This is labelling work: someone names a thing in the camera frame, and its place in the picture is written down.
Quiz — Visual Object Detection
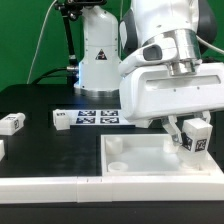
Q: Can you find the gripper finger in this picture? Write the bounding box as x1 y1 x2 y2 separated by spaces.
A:
194 111 211 123
161 115 182 146

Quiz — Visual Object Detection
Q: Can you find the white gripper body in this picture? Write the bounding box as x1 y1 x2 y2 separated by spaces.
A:
117 43 224 122

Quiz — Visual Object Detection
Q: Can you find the white square tabletop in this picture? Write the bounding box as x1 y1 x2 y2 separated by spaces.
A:
101 134 222 176

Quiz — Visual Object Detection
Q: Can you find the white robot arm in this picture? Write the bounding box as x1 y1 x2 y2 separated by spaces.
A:
75 0 224 144

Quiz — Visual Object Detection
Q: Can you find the white marker tag strip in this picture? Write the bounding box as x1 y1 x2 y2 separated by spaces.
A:
66 109 130 125

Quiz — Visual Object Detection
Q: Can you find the white L-shaped obstacle fence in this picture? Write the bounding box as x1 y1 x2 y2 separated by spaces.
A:
0 172 224 204

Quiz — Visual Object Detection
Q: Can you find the black cable at base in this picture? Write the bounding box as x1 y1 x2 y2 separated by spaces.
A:
32 66 80 86

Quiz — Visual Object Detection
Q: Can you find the black camera stand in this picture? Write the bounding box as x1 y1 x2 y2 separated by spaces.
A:
53 0 108 75

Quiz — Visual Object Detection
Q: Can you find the white cable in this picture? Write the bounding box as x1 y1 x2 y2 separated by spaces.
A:
26 0 58 85

